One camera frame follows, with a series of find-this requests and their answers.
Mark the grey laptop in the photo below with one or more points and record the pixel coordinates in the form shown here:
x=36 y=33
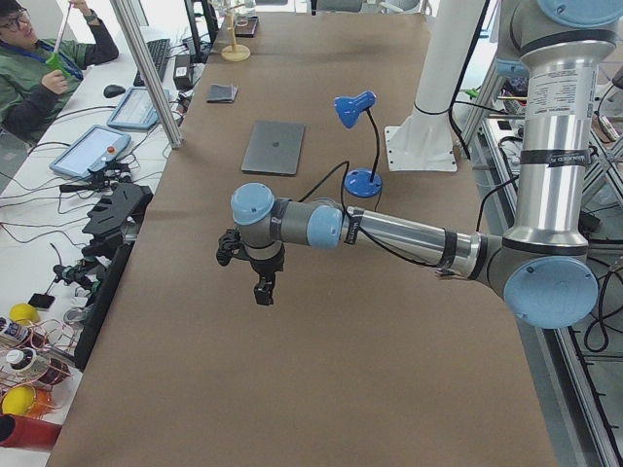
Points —
x=274 y=148

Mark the person in green jacket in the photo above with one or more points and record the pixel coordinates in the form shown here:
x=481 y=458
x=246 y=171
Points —
x=38 y=76

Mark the black computer mouse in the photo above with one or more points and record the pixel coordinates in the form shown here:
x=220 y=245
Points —
x=111 y=91

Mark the teach pendant tablet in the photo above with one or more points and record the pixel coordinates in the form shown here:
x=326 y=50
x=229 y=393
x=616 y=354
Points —
x=95 y=148
x=135 y=112

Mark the black keyboard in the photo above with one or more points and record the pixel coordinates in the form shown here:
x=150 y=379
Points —
x=158 y=51

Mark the black power adapter box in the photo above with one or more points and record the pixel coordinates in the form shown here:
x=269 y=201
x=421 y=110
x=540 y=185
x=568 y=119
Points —
x=183 y=72

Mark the folded grey cloth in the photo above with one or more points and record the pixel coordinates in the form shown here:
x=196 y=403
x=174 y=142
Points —
x=222 y=93

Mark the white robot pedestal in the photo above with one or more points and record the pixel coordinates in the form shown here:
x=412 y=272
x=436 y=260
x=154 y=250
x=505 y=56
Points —
x=424 y=142

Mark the near teach pendant tablet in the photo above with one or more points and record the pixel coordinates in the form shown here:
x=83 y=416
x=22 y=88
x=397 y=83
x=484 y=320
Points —
x=95 y=148

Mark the copper wire bottle rack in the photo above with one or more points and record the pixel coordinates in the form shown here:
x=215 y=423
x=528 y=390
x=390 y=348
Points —
x=30 y=359

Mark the yellow ball upper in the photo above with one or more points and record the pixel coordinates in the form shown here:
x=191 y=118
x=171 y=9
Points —
x=24 y=314

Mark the black tray with frame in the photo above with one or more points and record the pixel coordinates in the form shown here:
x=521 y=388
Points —
x=246 y=27

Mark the black plastic bracket stack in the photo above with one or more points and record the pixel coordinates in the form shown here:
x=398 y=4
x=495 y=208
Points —
x=128 y=200

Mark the yellow ball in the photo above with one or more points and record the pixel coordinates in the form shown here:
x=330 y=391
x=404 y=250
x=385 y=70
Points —
x=24 y=314
x=19 y=400

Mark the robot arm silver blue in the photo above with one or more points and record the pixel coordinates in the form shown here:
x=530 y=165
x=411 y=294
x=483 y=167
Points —
x=537 y=266

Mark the yellow ball lower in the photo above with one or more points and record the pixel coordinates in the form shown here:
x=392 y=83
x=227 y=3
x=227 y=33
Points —
x=19 y=400

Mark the blue desk lamp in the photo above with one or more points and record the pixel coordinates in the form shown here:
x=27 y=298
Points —
x=363 y=179

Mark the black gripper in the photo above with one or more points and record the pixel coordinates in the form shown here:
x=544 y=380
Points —
x=266 y=264

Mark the wooden mug tree stand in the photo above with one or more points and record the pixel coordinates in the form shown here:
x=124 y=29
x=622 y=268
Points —
x=234 y=52

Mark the far teach pendant tablet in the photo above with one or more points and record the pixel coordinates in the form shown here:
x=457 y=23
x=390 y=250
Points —
x=135 y=112

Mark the red cylinder container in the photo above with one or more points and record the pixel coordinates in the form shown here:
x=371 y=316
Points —
x=21 y=432

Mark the aluminium frame post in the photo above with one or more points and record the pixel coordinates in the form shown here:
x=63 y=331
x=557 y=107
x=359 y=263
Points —
x=128 y=21

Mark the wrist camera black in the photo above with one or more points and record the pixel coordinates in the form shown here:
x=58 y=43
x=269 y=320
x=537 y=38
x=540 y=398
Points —
x=229 y=248

